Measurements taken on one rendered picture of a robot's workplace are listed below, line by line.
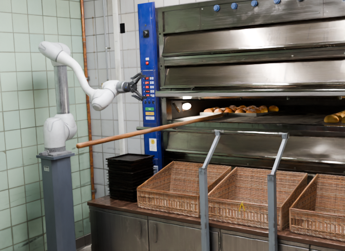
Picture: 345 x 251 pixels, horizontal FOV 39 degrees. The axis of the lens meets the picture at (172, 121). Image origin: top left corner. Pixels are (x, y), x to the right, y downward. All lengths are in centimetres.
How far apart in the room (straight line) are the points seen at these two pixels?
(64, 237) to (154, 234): 70
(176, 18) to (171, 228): 164
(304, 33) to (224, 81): 68
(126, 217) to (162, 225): 34
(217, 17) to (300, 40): 69
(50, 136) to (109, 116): 88
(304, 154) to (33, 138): 217
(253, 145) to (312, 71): 69
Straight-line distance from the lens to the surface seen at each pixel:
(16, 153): 410
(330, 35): 338
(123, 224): 378
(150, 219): 361
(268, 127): 357
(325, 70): 340
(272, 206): 299
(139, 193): 367
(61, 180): 374
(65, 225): 383
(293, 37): 347
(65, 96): 389
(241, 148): 368
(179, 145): 397
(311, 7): 346
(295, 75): 346
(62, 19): 445
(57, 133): 370
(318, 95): 325
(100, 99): 346
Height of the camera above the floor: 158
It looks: 6 degrees down
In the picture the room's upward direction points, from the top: 2 degrees counter-clockwise
